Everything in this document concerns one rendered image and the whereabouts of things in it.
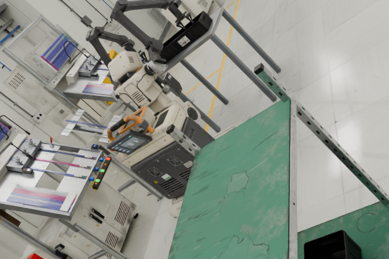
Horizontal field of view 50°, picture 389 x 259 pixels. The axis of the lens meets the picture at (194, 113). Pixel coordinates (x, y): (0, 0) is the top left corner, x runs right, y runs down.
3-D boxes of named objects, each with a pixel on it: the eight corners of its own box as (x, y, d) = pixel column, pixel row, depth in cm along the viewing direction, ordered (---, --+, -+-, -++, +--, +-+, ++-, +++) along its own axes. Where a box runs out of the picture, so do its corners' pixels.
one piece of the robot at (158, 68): (162, 73, 274) (150, 60, 272) (157, 77, 277) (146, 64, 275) (168, 66, 282) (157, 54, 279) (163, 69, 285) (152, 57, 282)
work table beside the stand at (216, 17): (276, 100, 346) (210, 33, 319) (217, 133, 389) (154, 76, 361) (281, 69, 379) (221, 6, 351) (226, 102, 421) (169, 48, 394)
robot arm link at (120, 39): (88, 38, 306) (99, 32, 301) (85, 31, 306) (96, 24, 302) (121, 47, 345) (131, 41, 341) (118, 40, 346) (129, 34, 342)
